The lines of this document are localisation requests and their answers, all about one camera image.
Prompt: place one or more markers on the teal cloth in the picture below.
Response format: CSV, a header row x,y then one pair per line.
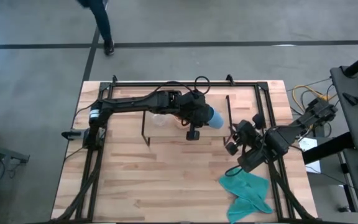
x,y
247,189

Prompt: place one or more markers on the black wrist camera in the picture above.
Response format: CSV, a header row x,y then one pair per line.
x,y
193,135
232,148

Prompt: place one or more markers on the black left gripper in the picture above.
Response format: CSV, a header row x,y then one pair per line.
x,y
196,109

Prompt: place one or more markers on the person's legs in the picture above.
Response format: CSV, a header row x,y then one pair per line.
x,y
101,18

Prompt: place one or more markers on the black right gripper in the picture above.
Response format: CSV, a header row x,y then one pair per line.
x,y
245,132

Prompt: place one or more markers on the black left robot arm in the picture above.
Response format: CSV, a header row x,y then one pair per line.
x,y
129,104

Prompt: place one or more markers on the blue plastic cup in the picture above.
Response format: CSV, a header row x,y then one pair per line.
x,y
217,119

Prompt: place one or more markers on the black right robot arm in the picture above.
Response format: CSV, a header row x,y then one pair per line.
x,y
294,130

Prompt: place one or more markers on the black aluminium table frame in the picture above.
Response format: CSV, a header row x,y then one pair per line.
x,y
135,84

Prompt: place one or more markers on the black support beam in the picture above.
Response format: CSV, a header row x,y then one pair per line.
x,y
325,149

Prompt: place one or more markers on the grey side table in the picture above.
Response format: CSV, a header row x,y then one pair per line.
x,y
357,124

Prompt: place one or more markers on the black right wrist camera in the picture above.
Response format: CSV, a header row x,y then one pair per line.
x,y
232,148

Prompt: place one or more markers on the white paper sheet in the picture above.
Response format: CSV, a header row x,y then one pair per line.
x,y
308,144

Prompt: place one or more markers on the black frame clamp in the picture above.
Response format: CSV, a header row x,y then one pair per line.
x,y
229,78
114,78

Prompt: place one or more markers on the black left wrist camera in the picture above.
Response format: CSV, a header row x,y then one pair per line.
x,y
193,135

